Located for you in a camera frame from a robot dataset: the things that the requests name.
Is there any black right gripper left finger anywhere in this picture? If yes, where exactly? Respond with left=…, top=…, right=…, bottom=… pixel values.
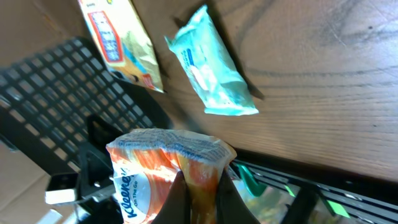
left=152, top=172, right=190, bottom=224

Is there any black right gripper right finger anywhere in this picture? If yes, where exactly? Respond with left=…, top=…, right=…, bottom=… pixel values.
left=216, top=170, right=259, bottom=224

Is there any orange small snack packet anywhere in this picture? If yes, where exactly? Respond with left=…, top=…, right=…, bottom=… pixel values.
left=106, top=128, right=236, bottom=223

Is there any teal small snack packet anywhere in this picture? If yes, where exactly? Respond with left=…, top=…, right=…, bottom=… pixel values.
left=165, top=5, right=259, bottom=116

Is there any yellow snack bag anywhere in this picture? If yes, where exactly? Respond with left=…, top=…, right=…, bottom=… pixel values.
left=78, top=0, right=164, bottom=93

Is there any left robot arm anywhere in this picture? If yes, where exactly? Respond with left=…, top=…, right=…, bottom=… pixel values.
left=78, top=114, right=123, bottom=224

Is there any grey plastic basket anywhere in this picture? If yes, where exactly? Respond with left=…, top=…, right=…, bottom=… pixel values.
left=1, top=37, right=171, bottom=175

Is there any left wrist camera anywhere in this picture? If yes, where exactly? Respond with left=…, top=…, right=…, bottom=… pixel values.
left=45, top=173, right=78, bottom=205

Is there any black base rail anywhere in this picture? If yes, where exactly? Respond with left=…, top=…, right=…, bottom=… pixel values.
left=231, top=149, right=397, bottom=223

